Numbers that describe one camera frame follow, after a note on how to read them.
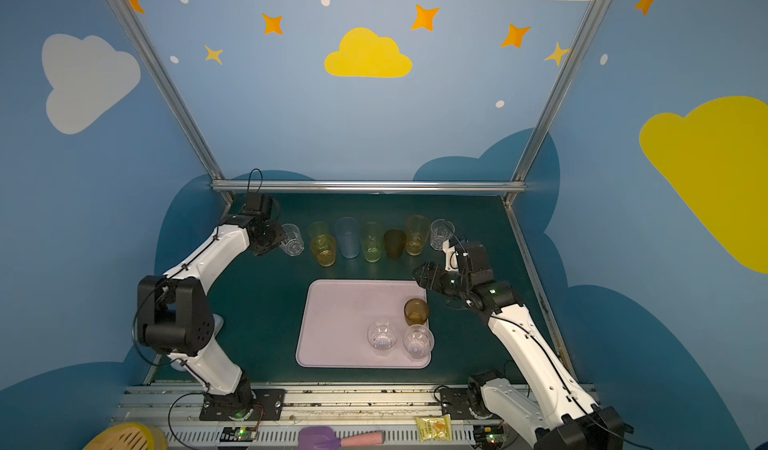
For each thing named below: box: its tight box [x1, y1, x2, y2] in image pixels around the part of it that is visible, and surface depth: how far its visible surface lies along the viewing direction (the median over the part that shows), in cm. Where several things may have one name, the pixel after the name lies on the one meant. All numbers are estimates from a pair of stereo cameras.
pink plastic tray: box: [296, 279, 431, 369], surface depth 89 cm
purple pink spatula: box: [297, 425, 385, 450], surface depth 70 cm
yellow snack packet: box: [415, 414, 453, 443], surface depth 72 cm
